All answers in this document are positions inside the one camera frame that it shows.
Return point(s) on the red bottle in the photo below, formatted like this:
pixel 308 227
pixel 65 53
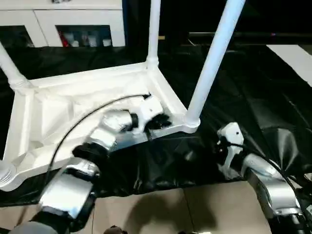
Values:
pixel 65 40

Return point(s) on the white plastic table top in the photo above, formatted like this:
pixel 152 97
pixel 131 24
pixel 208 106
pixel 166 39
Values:
pixel 58 107

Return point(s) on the dark left robot foot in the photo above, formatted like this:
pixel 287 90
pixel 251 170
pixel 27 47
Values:
pixel 115 230

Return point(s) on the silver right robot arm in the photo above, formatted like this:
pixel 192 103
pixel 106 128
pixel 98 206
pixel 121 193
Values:
pixel 268 180

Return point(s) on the white plastic table leg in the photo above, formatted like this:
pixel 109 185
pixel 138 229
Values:
pixel 6 175
pixel 153 29
pixel 214 53
pixel 9 66

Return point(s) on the black work mat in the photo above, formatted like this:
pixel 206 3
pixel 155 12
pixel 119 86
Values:
pixel 253 112

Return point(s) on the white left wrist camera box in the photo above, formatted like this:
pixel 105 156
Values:
pixel 148 107

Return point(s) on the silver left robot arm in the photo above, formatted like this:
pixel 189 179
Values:
pixel 73 190

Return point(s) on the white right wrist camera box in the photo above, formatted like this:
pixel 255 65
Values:
pixel 230 134

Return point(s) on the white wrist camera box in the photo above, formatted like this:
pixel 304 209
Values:
pixel 230 134
pixel 148 107

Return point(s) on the white cabinet with glass doors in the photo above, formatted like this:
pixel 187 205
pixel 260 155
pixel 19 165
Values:
pixel 73 14

